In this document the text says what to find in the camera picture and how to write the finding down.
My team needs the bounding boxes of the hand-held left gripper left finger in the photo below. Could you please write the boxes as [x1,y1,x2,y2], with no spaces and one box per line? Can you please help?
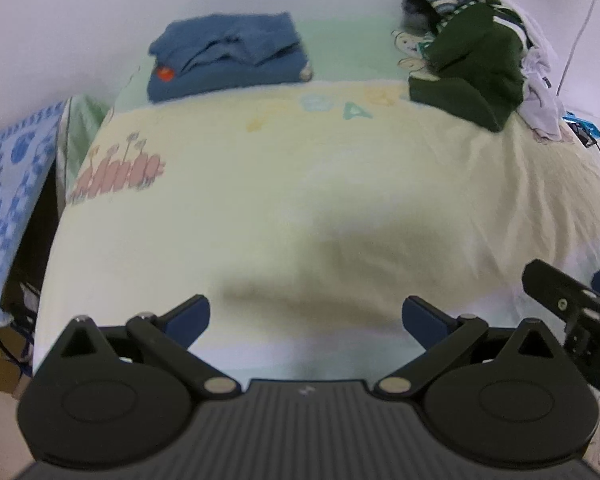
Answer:
[47,295,242,401]

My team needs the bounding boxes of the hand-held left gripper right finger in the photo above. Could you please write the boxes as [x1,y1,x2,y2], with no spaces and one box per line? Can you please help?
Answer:
[374,296,566,401]

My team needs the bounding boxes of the white shirt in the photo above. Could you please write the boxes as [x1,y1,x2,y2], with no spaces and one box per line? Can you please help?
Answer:
[510,0,567,143]

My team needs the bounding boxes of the black power adapter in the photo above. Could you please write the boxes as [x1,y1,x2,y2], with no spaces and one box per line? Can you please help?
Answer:
[572,125,599,149]

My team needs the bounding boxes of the pastel cartoon printed bedsheet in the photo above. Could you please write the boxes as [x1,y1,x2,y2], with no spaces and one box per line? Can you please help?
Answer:
[32,15,600,480]

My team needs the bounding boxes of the blue plastic packaging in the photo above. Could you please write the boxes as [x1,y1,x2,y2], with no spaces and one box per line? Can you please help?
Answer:
[562,112,600,143]

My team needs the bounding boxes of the blue patterned towel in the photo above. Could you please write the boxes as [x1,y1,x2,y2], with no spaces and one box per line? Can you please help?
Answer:
[0,100,68,328]

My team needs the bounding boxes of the dark green striped sweater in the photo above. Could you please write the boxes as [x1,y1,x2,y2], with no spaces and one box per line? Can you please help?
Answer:
[409,2,527,132]

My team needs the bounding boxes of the folded blue sweater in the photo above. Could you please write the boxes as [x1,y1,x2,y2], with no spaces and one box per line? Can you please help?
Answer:
[147,11,313,103]

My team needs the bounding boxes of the grey striped knit garment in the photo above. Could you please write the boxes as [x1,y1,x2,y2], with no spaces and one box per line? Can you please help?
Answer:
[402,0,476,36]

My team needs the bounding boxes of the white cable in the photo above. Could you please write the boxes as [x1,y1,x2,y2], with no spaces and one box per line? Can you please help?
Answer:
[555,0,600,96]

